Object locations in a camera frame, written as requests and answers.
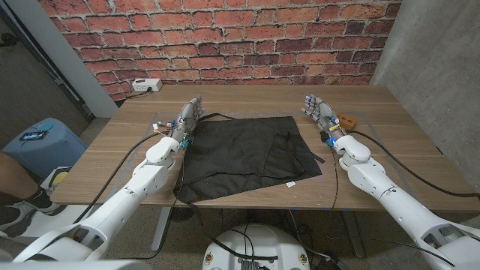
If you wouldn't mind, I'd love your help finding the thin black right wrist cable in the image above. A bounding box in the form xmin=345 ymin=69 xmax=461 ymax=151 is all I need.
xmin=328 ymin=146 xmax=340 ymax=212

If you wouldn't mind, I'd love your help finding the white and yellow floor object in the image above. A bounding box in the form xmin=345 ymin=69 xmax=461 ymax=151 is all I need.
xmin=40 ymin=166 xmax=72 ymax=196

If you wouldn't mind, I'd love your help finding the red brick printed backdrop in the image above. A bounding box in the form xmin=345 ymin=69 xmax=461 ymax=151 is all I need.
xmin=38 ymin=0 xmax=402 ymax=101

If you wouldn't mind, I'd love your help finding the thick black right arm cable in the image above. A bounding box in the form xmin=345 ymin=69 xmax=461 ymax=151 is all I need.
xmin=346 ymin=129 xmax=480 ymax=199

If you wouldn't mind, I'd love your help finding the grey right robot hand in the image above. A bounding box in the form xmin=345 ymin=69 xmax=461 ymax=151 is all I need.
xmin=301 ymin=94 xmax=348 ymax=142

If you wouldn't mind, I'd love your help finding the person's bare leg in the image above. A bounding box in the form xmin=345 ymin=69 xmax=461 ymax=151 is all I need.
xmin=0 ymin=149 xmax=41 ymax=200

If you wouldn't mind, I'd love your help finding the blue plastic bin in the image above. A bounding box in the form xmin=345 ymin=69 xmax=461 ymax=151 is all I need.
xmin=2 ymin=117 xmax=88 ymax=177

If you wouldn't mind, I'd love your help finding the black apron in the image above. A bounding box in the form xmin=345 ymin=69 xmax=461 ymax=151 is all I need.
xmin=172 ymin=112 xmax=326 ymax=206

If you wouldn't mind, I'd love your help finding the white power strip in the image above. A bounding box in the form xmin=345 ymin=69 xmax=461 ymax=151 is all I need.
xmin=131 ymin=78 xmax=164 ymax=93

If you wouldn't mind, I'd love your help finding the black smartphone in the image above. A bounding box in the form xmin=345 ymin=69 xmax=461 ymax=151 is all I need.
xmin=19 ymin=130 xmax=49 ymax=142

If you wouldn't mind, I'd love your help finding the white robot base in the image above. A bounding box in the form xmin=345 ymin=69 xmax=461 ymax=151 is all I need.
xmin=202 ymin=223 xmax=311 ymax=270

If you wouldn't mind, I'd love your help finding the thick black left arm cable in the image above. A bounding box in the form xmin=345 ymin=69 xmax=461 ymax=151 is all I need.
xmin=73 ymin=131 xmax=168 ymax=225

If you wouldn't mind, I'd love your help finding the grey sneaker with black sock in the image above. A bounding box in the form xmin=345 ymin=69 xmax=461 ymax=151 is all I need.
xmin=0 ymin=187 xmax=67 ymax=238

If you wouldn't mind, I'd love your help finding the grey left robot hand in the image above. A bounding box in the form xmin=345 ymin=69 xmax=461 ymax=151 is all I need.
xmin=167 ymin=95 xmax=206 ymax=146

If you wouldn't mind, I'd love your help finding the black power strip cord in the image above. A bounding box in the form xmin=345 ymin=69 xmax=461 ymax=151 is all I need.
xmin=125 ymin=88 xmax=153 ymax=101

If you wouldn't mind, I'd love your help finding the orange wooden block with holes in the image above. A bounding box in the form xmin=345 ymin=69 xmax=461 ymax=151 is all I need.
xmin=336 ymin=112 xmax=357 ymax=131

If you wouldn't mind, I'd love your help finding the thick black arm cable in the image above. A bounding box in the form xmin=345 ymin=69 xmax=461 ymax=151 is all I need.
xmin=73 ymin=131 xmax=168 ymax=225
xmin=346 ymin=129 xmax=480 ymax=199

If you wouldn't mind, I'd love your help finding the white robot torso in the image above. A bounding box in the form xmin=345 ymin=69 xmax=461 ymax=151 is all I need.
xmin=0 ymin=259 xmax=153 ymax=270

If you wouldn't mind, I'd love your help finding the grey metal table leg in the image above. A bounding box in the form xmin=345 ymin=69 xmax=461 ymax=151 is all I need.
xmin=151 ymin=206 xmax=173 ymax=252
xmin=343 ymin=210 xmax=365 ymax=259

